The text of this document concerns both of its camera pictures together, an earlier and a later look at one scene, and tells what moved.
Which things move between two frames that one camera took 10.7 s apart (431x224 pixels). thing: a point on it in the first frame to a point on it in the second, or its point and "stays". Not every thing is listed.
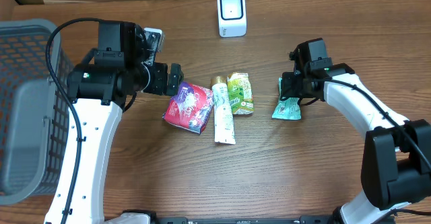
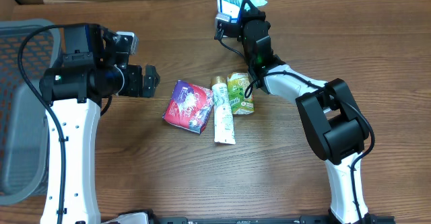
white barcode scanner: x=231 y=13 stays
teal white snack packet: x=289 y=108 to x=229 y=3
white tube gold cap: x=223 y=126 stays
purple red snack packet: x=190 y=107 stays
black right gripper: x=289 y=91 to x=246 y=16
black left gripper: x=161 y=87 to x=137 y=89
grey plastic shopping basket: x=34 y=113 stays
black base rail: x=308 y=219 stays
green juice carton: x=240 y=93 stays
